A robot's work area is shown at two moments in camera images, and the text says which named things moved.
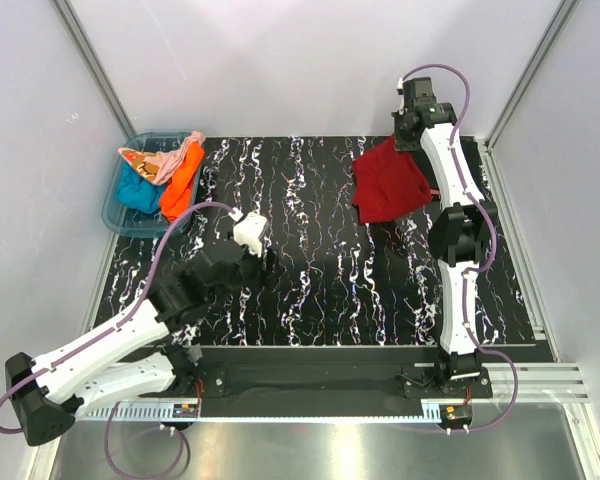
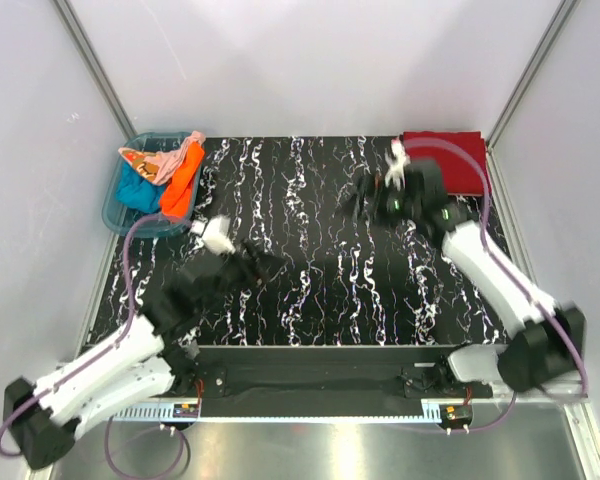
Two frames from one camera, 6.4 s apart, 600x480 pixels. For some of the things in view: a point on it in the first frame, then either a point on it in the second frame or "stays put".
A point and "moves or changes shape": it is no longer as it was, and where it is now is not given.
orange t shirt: [178, 193] stays put
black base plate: [385, 381] stays put
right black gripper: [402, 222] to [375, 198]
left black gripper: [262, 265] stays put
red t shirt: [387, 182] moves or changes shape
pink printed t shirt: [158, 166] stays put
